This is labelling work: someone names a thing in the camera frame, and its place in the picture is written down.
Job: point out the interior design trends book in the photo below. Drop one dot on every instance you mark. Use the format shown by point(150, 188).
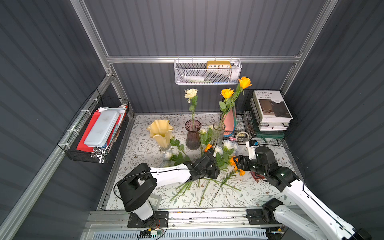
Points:
point(271, 107)

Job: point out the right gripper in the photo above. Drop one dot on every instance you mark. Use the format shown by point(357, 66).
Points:
point(244, 163)

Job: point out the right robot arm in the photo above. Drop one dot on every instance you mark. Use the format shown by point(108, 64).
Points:
point(324, 224)

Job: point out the black wire desk organizer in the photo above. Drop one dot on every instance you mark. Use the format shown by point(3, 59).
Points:
point(247, 119)

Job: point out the black wire side basket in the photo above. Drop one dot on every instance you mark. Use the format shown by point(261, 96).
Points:
point(79, 124)

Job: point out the red notebook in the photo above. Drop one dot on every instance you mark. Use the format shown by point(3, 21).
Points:
point(257, 177)

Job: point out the yellow clock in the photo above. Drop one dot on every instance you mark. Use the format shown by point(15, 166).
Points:
point(219, 64)

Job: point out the red folder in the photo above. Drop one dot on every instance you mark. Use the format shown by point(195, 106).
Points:
point(82, 147)

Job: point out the purple ribbed glass vase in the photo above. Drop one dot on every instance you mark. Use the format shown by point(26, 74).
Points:
point(193, 141)

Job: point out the yellow orange rose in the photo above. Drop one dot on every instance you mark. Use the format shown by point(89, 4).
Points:
point(244, 83)

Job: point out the white plastic case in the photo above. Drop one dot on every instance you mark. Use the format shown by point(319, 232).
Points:
point(101, 128)

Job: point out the tape roll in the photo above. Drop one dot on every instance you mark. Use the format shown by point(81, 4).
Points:
point(242, 137)

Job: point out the clear glass vase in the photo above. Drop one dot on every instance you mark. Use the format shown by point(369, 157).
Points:
point(218, 133)

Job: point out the floral table mat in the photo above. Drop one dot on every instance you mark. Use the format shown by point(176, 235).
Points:
point(239, 191)

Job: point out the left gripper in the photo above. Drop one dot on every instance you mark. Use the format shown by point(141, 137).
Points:
point(212, 163)

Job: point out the pile of flowers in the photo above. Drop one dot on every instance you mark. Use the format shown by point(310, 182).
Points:
point(224, 159)

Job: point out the white wire wall basket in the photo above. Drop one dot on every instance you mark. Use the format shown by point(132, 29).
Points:
point(190, 71)

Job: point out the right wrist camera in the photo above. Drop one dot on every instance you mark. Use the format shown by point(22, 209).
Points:
point(251, 146)

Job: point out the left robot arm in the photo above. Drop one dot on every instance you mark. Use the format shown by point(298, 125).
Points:
point(137, 186)

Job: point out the pink folder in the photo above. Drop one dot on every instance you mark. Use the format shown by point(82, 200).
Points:
point(229, 123)

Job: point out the cream white rose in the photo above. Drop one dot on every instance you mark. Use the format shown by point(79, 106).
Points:
point(191, 95)

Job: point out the yellow wavy vase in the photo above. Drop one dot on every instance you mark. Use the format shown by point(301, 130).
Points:
point(160, 131)

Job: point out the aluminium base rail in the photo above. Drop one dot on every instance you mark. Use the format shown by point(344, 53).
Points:
point(203, 224)

